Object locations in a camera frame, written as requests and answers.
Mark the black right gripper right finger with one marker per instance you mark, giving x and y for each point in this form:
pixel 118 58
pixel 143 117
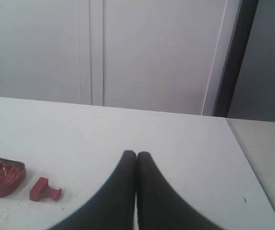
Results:
pixel 159 206

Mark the white cabinet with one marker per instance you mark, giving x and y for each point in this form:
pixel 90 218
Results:
pixel 160 55

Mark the red rubber stamp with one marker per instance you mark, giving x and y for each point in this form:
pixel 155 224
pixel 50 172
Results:
pixel 41 189

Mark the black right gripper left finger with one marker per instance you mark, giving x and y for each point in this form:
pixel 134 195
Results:
pixel 112 207

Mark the red ink pad tin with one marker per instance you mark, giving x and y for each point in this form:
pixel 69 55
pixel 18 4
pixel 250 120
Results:
pixel 12 174

